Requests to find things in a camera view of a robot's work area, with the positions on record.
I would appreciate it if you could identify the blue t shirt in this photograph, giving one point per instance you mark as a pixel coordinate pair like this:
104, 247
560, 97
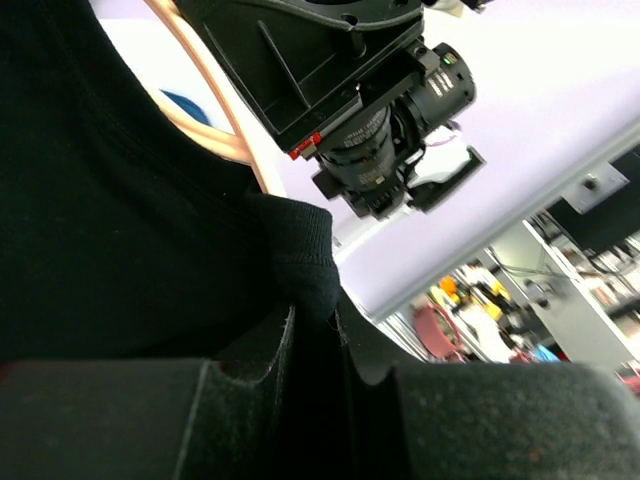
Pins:
189, 107

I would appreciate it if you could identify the wooden hanger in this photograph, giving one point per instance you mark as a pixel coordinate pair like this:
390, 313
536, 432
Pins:
228, 138

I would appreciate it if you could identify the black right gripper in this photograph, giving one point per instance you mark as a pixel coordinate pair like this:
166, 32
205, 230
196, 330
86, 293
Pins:
295, 64

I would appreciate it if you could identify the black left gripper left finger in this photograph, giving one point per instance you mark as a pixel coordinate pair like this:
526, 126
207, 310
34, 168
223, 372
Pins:
149, 419

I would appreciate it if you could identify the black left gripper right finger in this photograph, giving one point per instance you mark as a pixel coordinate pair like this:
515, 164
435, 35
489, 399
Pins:
416, 420

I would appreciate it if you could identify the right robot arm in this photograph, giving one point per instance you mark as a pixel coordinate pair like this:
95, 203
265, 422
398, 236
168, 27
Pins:
365, 159

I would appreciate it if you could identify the black t shirt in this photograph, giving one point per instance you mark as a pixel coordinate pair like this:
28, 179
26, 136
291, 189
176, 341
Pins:
120, 237

